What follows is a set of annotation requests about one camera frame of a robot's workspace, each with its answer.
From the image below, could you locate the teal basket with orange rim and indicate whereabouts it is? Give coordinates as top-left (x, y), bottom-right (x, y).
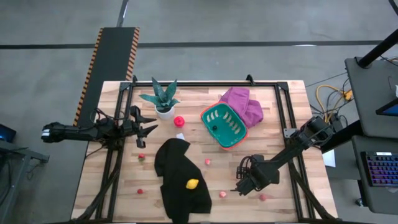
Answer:
top-left (200, 101), bottom-right (249, 151)

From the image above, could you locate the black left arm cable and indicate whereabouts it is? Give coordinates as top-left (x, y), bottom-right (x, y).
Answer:
top-left (89, 107), bottom-right (125, 126)

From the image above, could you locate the grey side table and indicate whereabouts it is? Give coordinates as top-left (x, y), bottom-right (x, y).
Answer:
top-left (0, 139), bottom-right (50, 224)

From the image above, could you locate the black aluminium rig frame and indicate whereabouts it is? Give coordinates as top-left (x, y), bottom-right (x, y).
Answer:
top-left (71, 73), bottom-right (338, 223)

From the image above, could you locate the black desk pole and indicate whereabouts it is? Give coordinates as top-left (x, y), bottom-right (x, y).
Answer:
top-left (356, 29), bottom-right (398, 68)

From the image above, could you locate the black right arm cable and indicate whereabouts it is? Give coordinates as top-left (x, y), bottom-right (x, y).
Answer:
top-left (236, 156), bottom-right (251, 181)

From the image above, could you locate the yellow cable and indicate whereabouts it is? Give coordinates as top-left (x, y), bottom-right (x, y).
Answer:
top-left (315, 84), bottom-right (354, 124)

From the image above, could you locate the yellow toy lemon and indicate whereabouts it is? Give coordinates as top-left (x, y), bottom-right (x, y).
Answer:
top-left (185, 178), bottom-right (200, 190)

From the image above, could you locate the laptop with blue screen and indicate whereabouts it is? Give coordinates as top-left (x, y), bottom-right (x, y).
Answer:
top-left (375, 98), bottom-right (398, 118)

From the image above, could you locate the grey desk with keyboard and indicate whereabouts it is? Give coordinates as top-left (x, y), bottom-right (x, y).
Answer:
top-left (351, 135), bottom-right (398, 216)

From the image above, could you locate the backlit computer keyboard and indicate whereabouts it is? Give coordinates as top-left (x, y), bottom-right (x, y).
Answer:
top-left (360, 151), bottom-right (398, 188)

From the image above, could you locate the grey desk with black pole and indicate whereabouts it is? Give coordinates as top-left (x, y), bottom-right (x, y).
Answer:
top-left (344, 57), bottom-right (398, 139)

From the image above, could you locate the blue lit device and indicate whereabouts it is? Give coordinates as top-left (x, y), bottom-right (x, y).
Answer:
top-left (0, 123), bottom-right (17, 144)

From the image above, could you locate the white paper sheet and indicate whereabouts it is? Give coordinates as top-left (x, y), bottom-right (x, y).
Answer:
top-left (322, 149), bottom-right (336, 168)

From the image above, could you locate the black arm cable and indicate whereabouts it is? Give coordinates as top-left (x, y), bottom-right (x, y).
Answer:
top-left (89, 107), bottom-right (125, 126)
top-left (236, 156), bottom-right (251, 181)

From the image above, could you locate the purple cloth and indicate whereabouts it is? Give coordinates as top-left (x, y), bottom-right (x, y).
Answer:
top-left (220, 86), bottom-right (264, 129)

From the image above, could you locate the black mat with hazard stripes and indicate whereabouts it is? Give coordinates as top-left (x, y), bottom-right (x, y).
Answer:
top-left (73, 27), bottom-right (141, 128)

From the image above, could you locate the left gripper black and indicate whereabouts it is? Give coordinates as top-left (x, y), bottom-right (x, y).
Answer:
top-left (123, 105), bottom-right (159, 149)

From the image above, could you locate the black cloth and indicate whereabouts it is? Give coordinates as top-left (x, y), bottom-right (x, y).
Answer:
top-left (154, 138), bottom-right (213, 224)

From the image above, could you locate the snake plant in white pot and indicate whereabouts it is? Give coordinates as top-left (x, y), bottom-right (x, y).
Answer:
top-left (139, 77), bottom-right (181, 120)

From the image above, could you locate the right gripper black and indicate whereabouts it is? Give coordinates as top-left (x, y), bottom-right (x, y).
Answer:
top-left (230, 155), bottom-right (280, 197)

